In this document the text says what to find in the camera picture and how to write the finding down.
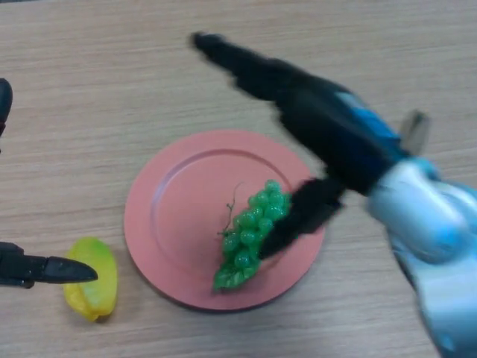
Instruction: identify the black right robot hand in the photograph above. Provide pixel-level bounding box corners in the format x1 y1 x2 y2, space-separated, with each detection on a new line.
189 31 407 260

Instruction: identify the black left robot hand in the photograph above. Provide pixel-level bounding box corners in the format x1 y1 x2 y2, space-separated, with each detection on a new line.
0 78 99 289

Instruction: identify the green grapes bunch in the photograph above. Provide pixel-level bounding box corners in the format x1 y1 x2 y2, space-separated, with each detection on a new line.
212 179 294 294

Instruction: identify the pink round plate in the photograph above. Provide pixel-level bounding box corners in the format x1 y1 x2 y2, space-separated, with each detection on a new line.
124 129 326 313

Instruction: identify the yellow green starfruit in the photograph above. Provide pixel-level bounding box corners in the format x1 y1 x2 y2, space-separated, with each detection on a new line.
62 236 119 323

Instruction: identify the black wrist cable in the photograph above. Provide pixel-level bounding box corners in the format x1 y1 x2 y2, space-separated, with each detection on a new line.
398 110 429 156

